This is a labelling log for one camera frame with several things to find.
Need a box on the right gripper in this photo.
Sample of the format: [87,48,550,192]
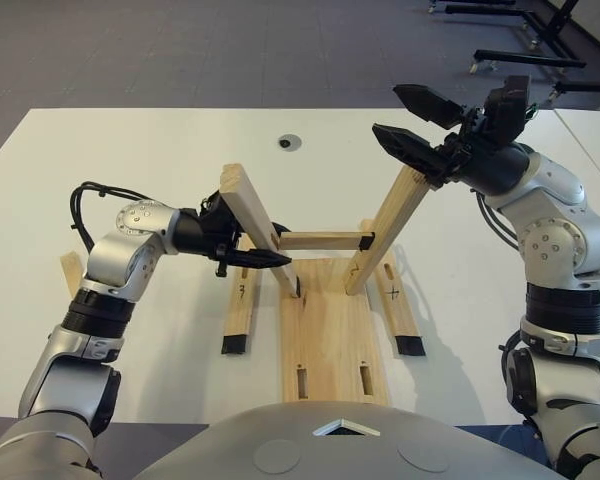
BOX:
[371,84,531,198]

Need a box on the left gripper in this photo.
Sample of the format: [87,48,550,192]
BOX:
[172,207,294,277]

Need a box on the wooden leg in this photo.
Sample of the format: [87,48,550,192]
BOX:
[220,234,261,357]
[218,163,304,300]
[344,164,440,297]
[359,218,428,358]

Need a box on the wooden cross bar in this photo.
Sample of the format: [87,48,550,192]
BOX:
[276,230,377,252]

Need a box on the wooden seat board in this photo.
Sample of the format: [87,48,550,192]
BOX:
[278,257,392,404]

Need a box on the black metal rack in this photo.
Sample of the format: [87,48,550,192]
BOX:
[468,47,600,112]
[426,0,589,51]

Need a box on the robot body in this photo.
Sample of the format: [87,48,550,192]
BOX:
[128,399,564,480]

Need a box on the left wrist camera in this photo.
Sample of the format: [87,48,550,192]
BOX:
[198,189,227,219]

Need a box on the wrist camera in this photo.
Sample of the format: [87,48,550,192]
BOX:
[198,189,227,219]
[483,75,532,148]

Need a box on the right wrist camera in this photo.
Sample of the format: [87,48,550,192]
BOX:
[483,75,532,148]

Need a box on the black cable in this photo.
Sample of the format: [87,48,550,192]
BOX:
[69,181,147,252]
[472,191,525,252]

